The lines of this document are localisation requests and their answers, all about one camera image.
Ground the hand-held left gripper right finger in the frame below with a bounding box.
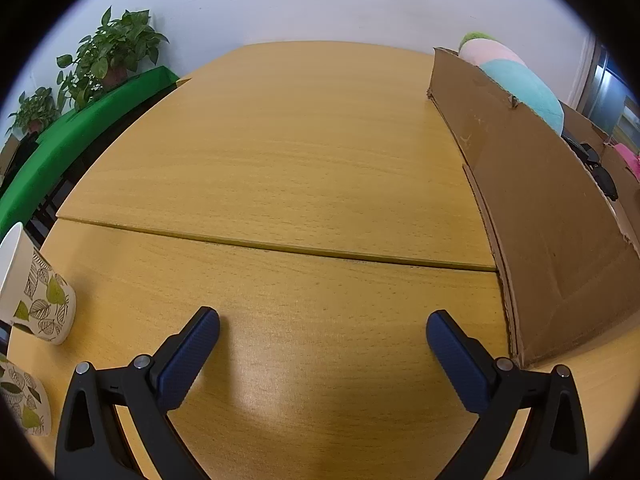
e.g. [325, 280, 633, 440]
[426, 310, 590, 480]

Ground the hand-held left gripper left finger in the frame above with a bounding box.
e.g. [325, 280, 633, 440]
[54, 306, 221, 480]

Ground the small potted green plant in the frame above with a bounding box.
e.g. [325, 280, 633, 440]
[7, 87, 60, 136]

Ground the wooden desktop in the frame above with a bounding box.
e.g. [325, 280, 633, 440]
[5, 40, 638, 480]

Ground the large potted green plant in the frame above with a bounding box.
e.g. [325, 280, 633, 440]
[56, 6, 169, 111]

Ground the pink plush toy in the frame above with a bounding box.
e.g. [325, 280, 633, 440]
[614, 142, 640, 178]

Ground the pink and teal plush pig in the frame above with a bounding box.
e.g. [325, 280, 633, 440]
[459, 31, 565, 136]

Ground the black box with white label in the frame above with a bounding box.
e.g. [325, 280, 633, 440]
[561, 132, 620, 202]

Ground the green table cloth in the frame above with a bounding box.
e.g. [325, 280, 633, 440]
[0, 66, 181, 241]

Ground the leaf print paper cup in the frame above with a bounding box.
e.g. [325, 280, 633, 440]
[0, 222, 77, 346]
[0, 352, 52, 437]

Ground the glass door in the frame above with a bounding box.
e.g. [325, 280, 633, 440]
[575, 35, 640, 136]

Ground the brown cardboard box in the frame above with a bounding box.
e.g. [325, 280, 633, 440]
[426, 47, 640, 368]

